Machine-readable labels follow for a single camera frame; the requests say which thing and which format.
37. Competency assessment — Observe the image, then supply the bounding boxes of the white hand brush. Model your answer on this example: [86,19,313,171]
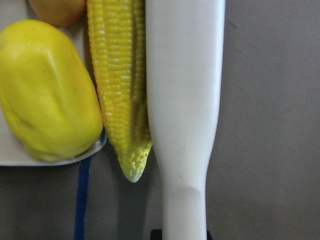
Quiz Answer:
[145,0,226,240]

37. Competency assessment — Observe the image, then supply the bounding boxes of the yellow toy corn cob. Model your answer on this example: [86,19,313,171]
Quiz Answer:
[87,0,152,183]

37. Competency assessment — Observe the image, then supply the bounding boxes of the yellow toy pepper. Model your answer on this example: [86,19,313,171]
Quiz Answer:
[0,19,103,163]

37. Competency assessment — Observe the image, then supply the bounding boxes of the orange toy food piece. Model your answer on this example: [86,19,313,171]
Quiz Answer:
[28,0,87,27]

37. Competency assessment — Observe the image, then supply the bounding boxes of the beige plastic dustpan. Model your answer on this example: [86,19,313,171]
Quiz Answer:
[0,0,107,167]

